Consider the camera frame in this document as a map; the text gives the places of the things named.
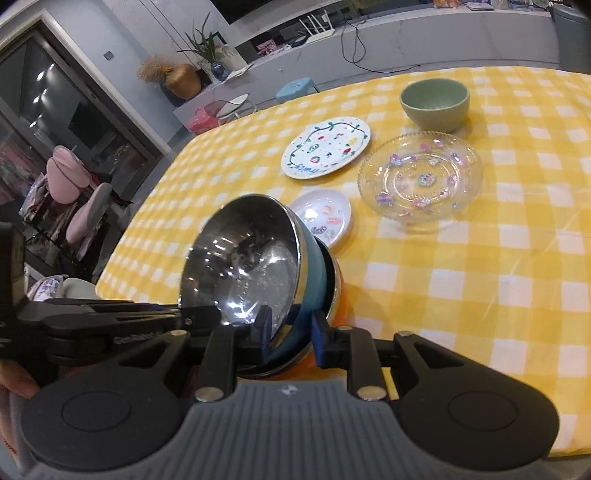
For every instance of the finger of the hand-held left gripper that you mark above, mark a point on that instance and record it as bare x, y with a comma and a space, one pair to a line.
115, 318

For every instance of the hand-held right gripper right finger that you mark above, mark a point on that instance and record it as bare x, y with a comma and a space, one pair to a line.
318, 341

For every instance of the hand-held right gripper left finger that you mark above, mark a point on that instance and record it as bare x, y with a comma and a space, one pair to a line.
263, 339

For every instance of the blue steel-lined bowl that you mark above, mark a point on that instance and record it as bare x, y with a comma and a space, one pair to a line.
240, 267

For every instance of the small white stickered dish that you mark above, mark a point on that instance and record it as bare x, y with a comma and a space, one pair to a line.
334, 217

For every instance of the person's left hand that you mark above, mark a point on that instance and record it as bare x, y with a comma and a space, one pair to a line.
16, 381

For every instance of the patterned plastic bag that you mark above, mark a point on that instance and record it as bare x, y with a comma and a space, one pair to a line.
46, 287

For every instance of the pink chair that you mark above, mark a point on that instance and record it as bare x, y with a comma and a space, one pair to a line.
69, 175

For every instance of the yellow checkered tablecloth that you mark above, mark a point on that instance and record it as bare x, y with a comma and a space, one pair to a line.
461, 277

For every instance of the clear glass stickered plate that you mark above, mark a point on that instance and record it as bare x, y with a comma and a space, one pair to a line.
415, 203

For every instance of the dark glass door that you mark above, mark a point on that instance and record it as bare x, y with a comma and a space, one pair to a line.
69, 115

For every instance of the white painted plate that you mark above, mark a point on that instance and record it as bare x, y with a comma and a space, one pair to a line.
332, 147

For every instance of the pink plastic basket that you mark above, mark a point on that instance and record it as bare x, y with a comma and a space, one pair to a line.
203, 121

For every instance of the white seat metal chair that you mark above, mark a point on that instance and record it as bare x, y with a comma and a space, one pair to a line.
233, 100

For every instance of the gold vase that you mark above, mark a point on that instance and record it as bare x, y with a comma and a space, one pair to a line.
183, 81

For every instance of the dried yellow flowers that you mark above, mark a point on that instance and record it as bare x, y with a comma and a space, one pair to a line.
152, 69

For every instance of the blue plastic stool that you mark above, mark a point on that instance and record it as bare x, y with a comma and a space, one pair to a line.
295, 87

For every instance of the green ceramic bowl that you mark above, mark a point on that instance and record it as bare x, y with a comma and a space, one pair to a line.
434, 115

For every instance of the green potted plant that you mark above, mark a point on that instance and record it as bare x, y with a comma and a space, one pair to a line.
207, 46

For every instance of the white router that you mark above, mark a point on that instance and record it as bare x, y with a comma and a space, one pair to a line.
318, 36

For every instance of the grey bin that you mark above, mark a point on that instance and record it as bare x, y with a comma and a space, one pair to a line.
572, 37

